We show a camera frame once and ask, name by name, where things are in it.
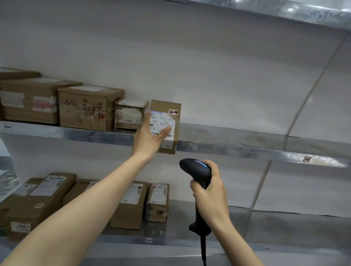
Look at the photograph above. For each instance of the person's left hand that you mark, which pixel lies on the person's left hand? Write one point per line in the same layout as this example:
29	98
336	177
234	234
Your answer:
145	141

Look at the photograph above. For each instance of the person's right hand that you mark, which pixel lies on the person's right hand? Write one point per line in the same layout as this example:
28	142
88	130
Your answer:
213	198

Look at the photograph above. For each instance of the person's left thumb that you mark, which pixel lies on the person's left thumb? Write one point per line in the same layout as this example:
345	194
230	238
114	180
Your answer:
164	134

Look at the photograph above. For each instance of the person's right thumb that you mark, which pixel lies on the person's right thumb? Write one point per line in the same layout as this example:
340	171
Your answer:
211	170

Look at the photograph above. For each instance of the small labelled cardboard box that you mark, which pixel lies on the small labelled cardboard box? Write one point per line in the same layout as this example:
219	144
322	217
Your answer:
172	120

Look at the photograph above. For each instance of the black handheld barcode scanner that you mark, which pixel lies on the black handheld barcode scanner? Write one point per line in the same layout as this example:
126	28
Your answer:
191	166

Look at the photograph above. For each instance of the person's left forearm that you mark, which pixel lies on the person's left forearm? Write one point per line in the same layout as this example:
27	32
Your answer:
80	219

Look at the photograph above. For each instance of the metal shelving unit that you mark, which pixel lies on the metal shelving unit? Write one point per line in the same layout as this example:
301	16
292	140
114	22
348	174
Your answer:
235	137

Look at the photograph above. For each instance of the small taped cardboard box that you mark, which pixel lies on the small taped cardboard box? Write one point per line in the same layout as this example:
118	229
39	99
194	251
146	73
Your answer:
129	115

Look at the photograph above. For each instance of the small cardboard box red stamp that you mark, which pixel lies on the small cardboard box red stamp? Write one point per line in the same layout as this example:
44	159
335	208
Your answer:
158	202

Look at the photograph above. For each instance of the tall cardboard box white label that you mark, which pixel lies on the tall cardboard box white label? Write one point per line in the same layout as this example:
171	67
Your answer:
131	207

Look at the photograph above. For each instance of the cardboard box with red scribbles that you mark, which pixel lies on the cardboard box with red scribbles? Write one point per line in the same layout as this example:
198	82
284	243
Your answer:
84	109

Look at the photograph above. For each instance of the brown cardboard box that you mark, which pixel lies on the brown cardboard box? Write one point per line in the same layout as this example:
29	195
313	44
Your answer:
77	190

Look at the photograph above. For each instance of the cardboard box with white tape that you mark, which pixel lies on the cardboard box with white tape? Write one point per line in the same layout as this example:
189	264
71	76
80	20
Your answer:
31	93

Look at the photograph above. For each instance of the long cardboard box handwritten label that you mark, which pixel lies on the long cardboard box handwritten label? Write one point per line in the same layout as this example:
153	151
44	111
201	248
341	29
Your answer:
39	202

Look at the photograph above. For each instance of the flat cardboard box white label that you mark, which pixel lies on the flat cardboard box white label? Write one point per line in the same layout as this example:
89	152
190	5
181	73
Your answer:
17	198

